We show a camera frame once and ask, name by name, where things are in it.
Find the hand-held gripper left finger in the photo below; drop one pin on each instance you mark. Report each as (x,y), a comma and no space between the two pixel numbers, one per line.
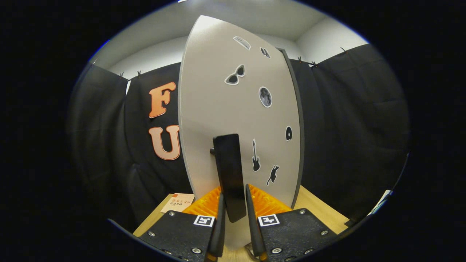
(218,236)

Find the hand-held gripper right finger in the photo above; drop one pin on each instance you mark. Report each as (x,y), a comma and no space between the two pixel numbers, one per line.
(255,236)

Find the white shoe cabinet door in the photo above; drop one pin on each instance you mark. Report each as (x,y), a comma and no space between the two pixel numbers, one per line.
(218,91)

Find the beige orange book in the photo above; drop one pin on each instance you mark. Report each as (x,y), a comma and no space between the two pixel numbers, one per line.
(178,202)

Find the black backdrop cloth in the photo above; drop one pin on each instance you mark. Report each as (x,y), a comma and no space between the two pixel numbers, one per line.
(346,127)

